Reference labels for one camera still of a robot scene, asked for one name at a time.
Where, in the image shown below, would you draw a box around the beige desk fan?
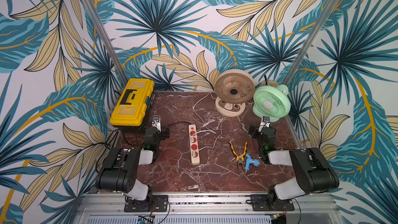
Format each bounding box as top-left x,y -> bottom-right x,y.
215,69 -> 255,117

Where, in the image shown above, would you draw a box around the yellow black toolbox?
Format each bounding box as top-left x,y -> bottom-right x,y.
110,78 -> 154,133

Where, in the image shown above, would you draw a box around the green desk fan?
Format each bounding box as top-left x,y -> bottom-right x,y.
252,85 -> 291,122

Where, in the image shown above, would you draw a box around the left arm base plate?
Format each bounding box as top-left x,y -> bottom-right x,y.
124,195 -> 170,213

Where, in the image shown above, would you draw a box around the aluminium corner post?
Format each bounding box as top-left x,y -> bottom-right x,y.
283,0 -> 340,85
81,0 -> 128,87

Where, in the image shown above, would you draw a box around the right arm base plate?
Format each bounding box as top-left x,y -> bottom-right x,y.
246,194 -> 295,213

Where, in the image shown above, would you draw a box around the white fan power cable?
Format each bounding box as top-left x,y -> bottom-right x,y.
195,116 -> 225,151

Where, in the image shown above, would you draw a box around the yellow handled pliers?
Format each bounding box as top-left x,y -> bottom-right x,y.
229,141 -> 247,170

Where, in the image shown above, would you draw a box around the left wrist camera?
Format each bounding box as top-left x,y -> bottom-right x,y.
151,115 -> 162,132

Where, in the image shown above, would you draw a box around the black power strip cord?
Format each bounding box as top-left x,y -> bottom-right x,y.
121,121 -> 192,147

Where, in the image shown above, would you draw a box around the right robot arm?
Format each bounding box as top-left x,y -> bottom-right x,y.
248,124 -> 340,209

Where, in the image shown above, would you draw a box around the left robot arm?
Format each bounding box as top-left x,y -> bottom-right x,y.
95,127 -> 170,202

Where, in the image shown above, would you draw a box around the right aluminium corner post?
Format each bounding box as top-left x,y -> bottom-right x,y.
283,0 -> 340,85

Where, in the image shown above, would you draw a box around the beige power strip red sockets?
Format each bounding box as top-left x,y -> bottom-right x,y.
188,124 -> 200,166

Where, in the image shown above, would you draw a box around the left aluminium corner post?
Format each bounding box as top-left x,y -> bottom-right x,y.
81,0 -> 128,87

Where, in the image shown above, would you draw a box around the aluminium front rail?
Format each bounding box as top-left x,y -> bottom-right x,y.
72,192 -> 344,224

